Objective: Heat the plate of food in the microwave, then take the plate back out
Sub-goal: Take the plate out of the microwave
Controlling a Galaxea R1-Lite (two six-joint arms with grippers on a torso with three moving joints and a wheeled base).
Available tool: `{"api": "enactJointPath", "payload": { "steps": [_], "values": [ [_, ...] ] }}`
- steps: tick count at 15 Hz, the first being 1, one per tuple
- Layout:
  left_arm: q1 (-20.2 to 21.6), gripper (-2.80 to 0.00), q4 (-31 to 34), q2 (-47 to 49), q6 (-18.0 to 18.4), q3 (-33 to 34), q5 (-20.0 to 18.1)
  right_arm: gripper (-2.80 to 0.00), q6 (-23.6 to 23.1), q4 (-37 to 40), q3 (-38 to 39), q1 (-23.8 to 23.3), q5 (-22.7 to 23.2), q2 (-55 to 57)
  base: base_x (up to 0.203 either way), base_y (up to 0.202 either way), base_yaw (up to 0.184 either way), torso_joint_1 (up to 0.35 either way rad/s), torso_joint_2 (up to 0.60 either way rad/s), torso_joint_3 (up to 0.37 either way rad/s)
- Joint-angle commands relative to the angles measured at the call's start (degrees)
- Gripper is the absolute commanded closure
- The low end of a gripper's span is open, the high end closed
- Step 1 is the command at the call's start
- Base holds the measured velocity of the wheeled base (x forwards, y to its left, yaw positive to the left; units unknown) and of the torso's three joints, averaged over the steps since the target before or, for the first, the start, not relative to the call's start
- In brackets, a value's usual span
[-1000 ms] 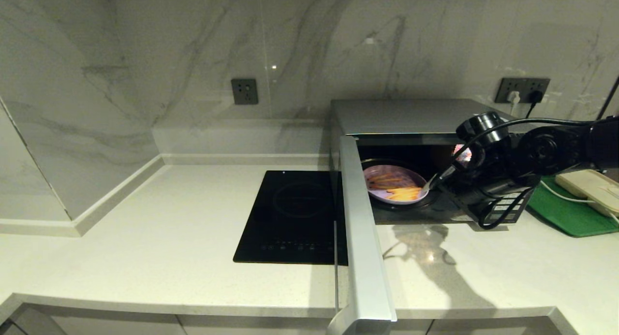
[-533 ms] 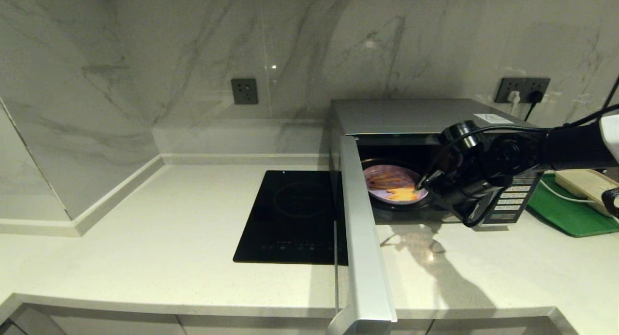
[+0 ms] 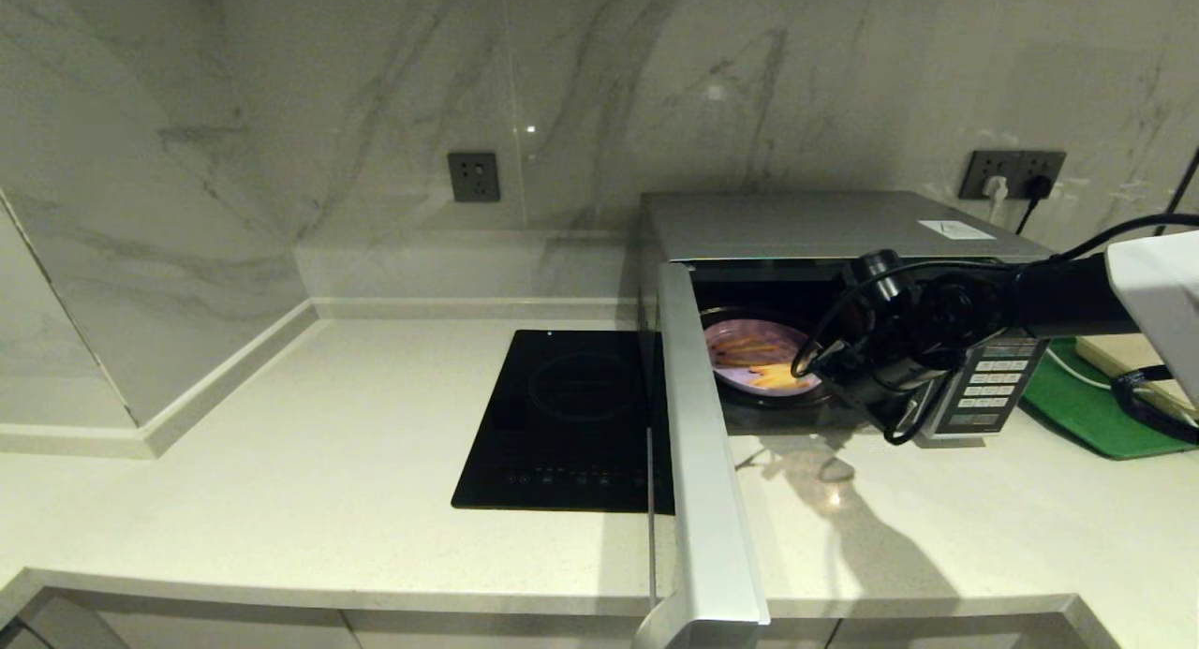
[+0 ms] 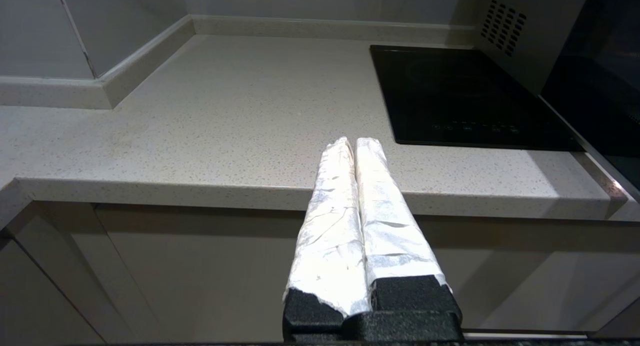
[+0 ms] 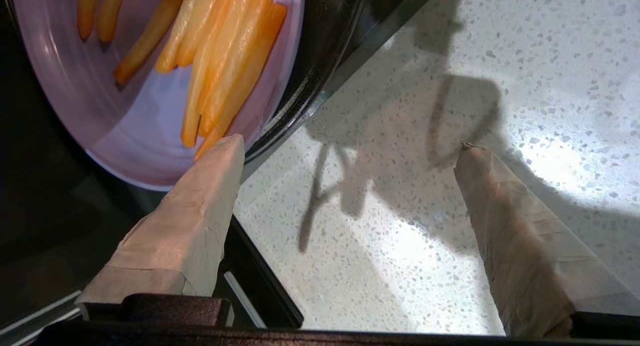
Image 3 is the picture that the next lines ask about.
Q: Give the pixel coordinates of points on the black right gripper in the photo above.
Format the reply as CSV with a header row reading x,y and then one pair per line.
x,y
890,368

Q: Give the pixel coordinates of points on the lilac plastic plate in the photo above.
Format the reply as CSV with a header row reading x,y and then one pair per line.
x,y
749,329

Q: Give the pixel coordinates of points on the black glass microwave door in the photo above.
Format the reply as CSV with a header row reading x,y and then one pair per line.
x,y
707,462

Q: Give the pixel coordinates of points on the silver microwave oven body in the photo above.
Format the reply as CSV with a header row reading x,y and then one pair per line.
x,y
796,220

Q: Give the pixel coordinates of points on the white paper sheet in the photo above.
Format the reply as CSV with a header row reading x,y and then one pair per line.
x,y
955,229

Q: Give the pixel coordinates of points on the green plastic tray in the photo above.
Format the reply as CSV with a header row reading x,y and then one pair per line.
x,y
1068,415

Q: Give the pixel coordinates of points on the black induction cooktop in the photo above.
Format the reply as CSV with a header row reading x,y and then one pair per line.
x,y
553,415

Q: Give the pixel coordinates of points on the grey double wall outlet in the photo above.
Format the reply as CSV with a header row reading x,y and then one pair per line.
x,y
974,163

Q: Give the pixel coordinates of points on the grey single wall outlet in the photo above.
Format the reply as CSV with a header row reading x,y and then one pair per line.
x,y
473,177

